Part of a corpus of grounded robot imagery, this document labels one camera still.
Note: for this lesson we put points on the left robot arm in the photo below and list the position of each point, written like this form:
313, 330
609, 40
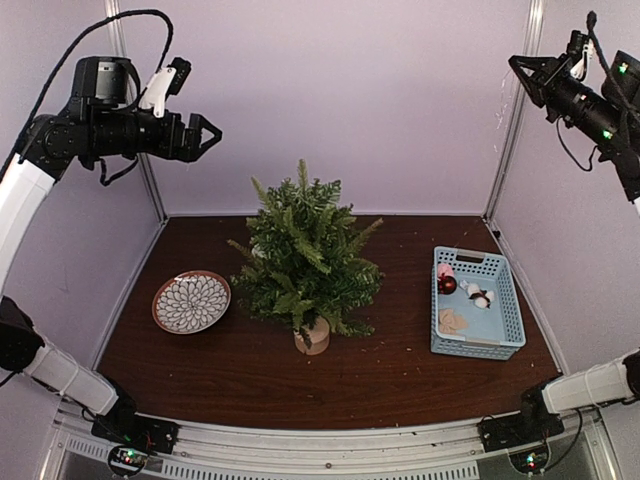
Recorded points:
109, 113

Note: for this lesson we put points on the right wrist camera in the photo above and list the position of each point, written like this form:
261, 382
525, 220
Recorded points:
580, 50

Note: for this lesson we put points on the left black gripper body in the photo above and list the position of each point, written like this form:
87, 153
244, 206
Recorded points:
165, 144

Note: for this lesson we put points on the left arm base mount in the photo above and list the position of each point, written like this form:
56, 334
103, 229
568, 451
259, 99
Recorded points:
135, 430

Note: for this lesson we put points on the right aluminium corner post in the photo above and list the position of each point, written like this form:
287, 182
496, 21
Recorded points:
513, 113

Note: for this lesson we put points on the pink ornament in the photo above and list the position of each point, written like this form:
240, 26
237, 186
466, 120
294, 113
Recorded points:
444, 270

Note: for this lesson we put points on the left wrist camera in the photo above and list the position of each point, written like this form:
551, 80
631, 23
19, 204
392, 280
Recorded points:
165, 82

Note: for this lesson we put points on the patterned ceramic plate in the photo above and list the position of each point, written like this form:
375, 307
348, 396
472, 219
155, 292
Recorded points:
191, 302

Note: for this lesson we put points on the aluminium corner post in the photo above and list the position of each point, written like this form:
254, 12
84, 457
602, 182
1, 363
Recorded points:
513, 113
141, 124

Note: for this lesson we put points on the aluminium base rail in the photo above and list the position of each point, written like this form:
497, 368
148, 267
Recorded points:
452, 450

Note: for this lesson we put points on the light blue plastic basket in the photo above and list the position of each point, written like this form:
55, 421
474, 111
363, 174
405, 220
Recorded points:
475, 309

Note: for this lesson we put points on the left aluminium corner post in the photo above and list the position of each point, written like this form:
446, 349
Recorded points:
141, 124

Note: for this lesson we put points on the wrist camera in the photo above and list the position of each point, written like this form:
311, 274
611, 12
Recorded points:
580, 50
165, 82

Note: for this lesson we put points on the small green christmas tree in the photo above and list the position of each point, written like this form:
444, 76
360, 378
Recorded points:
303, 261

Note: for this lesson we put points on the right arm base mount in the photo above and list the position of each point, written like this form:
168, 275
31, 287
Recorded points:
520, 427

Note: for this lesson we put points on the beige bow ornament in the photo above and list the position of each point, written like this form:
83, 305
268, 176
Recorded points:
451, 323

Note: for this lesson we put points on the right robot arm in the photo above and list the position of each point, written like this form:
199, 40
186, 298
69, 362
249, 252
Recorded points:
601, 100

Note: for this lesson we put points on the red bauble ornament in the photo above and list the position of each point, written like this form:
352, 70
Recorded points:
447, 285

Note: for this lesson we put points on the white cotton ornament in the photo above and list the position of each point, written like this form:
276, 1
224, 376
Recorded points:
480, 297

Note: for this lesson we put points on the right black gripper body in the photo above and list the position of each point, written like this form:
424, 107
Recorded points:
559, 96

